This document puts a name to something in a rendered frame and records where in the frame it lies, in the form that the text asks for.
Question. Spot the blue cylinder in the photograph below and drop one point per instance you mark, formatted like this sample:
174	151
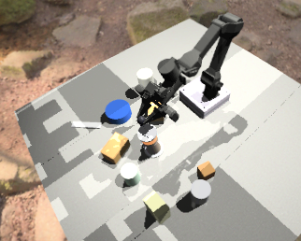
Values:
118	112

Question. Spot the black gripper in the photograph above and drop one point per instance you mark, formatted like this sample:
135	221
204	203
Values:
162	109

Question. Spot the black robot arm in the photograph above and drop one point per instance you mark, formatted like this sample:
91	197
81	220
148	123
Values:
226	27

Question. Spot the white flat bar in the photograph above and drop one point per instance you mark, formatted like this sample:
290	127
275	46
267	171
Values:
77	124

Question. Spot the pale yellow box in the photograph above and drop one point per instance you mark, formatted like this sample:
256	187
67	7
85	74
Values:
157	207

